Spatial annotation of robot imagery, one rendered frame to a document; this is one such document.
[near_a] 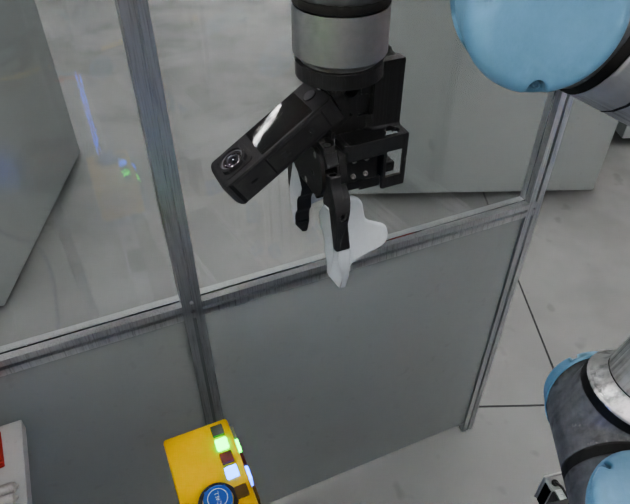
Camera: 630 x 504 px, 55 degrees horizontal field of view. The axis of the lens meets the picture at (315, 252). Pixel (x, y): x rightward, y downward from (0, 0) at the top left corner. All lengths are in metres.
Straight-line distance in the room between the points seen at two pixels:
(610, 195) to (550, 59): 3.24
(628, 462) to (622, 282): 2.27
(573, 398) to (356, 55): 0.53
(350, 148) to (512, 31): 0.23
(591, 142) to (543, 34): 2.96
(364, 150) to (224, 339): 0.90
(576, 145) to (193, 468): 2.66
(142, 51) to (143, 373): 0.70
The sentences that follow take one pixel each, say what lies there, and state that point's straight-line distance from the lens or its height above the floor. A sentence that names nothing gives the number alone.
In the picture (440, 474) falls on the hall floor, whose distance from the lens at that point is 2.17.
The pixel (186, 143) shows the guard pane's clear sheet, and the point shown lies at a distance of 1.04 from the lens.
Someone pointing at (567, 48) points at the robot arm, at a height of 1.77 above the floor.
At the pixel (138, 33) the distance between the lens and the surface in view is 0.94.
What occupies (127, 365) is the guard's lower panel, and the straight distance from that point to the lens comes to 1.33.
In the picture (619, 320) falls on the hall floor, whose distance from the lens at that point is 2.83.
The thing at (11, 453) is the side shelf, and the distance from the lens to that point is 1.30.
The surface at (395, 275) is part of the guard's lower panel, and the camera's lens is 1.44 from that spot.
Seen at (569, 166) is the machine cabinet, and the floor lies 0.20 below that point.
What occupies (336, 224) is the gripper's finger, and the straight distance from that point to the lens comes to 0.51.
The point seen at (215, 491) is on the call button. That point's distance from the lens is 0.90.
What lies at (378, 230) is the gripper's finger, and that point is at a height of 1.53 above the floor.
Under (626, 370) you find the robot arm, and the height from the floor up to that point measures 1.32.
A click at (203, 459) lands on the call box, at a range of 0.94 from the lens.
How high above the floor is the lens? 1.88
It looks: 42 degrees down
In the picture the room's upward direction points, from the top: straight up
